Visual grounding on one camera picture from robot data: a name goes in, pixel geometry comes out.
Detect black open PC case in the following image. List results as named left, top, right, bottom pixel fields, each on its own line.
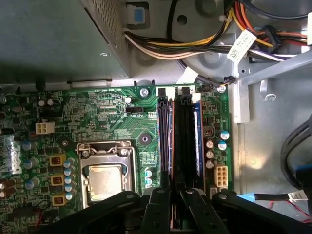
left=0, top=0, right=312, bottom=234

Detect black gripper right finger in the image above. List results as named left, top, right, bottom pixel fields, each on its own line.
left=175, top=175, right=312, bottom=234

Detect white eight-pin board connector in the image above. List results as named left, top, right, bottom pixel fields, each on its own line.
left=214, top=162, right=229, bottom=188

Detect metal CPU socket cover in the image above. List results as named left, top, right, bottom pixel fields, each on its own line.
left=76, top=140, right=137, bottom=209

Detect white four-pin board connector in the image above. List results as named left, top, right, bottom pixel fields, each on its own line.
left=35, top=121, right=56, bottom=135

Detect coloured power wire bundle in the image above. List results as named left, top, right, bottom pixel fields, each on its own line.
left=123, top=7, right=244, bottom=61

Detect silver CPU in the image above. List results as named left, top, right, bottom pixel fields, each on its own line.
left=87, top=164, right=124, bottom=203

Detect green motherboard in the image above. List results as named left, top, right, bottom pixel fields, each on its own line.
left=0, top=84, right=234, bottom=234

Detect white cable label tag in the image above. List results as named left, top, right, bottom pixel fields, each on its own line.
left=226, top=30, right=258, bottom=63

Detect black power connector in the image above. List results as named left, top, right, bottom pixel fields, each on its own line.
left=259, top=24, right=281, bottom=53

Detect grey power supply unit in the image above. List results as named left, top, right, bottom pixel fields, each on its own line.
left=0, top=0, right=131, bottom=85

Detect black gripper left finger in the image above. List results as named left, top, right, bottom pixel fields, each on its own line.
left=36, top=171, right=172, bottom=234

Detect blue plastic clip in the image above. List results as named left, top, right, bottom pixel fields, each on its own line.
left=126, top=2, right=149, bottom=27

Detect thick black cable bundle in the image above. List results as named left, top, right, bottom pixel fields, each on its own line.
left=280, top=117, right=312, bottom=191

